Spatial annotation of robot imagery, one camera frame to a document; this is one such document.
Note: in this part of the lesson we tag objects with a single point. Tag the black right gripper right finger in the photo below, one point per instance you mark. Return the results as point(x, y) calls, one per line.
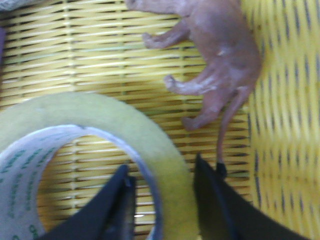
point(224, 215)

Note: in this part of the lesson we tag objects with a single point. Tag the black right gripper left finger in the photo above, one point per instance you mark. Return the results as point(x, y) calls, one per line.
point(107, 216)

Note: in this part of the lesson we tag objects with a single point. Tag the brown toy lion figure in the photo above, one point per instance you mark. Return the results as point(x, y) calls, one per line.
point(233, 63)

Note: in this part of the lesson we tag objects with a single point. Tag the yellow tape roll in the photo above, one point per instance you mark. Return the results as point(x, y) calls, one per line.
point(31, 132)

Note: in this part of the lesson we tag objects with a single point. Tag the purple foam cube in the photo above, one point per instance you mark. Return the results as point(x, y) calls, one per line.
point(2, 44)

